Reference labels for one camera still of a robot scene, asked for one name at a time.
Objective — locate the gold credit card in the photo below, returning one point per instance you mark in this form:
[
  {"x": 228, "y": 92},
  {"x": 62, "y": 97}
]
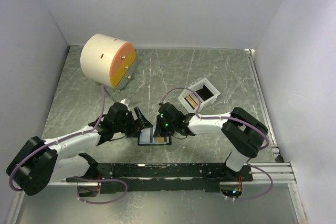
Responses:
[{"x": 162, "y": 140}]

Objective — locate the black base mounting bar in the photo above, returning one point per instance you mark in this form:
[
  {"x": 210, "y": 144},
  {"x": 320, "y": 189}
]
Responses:
[{"x": 167, "y": 177}]

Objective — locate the round cream mini drawer cabinet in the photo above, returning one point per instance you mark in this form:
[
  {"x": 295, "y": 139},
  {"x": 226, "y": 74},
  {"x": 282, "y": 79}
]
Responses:
[{"x": 108, "y": 61}]

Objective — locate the white card tray box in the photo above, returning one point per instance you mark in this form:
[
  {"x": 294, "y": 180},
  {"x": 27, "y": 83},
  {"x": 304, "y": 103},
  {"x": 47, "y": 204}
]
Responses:
[{"x": 205, "y": 90}]

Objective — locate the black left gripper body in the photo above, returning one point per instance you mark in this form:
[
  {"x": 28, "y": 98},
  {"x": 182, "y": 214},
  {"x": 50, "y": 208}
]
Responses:
[{"x": 128, "y": 124}]

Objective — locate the remaining cards in tray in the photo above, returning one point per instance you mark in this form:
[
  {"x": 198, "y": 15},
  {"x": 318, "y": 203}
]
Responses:
[{"x": 192, "y": 101}]

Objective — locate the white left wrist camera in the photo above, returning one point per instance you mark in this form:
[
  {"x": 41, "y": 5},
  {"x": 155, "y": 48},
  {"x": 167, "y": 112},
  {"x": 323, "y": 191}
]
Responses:
[{"x": 126, "y": 102}]

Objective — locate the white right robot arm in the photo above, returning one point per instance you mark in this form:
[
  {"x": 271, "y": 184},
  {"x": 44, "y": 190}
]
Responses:
[{"x": 245, "y": 132}]

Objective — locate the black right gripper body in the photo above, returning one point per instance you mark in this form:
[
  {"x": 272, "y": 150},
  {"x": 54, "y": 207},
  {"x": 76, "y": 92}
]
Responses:
[{"x": 171, "y": 127}]

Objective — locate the white corner bracket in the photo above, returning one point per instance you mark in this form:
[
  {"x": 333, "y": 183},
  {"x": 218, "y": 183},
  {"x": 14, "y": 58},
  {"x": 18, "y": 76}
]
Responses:
[{"x": 249, "y": 51}]

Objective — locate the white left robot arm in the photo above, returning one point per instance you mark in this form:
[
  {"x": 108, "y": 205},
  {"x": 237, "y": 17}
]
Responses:
[{"x": 41, "y": 161}]

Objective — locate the black card holder wallet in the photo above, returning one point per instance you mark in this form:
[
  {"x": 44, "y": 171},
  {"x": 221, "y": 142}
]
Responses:
[{"x": 146, "y": 138}]

